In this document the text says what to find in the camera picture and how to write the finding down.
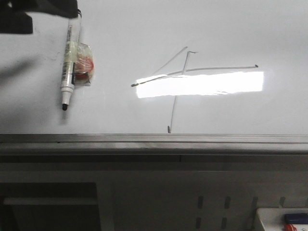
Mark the white taped whiteboard marker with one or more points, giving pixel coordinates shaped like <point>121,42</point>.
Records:
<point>78,65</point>

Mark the white tray with items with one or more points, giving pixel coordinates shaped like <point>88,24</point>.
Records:
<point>272,219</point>

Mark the red marker cap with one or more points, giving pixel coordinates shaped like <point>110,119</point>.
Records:
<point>296,227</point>

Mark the blue marker cap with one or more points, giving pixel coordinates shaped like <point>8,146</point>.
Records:
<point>296,218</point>

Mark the white whiteboard with aluminium frame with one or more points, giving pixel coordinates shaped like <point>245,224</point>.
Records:
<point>200,75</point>

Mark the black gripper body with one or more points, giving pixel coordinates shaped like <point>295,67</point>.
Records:
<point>14,18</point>

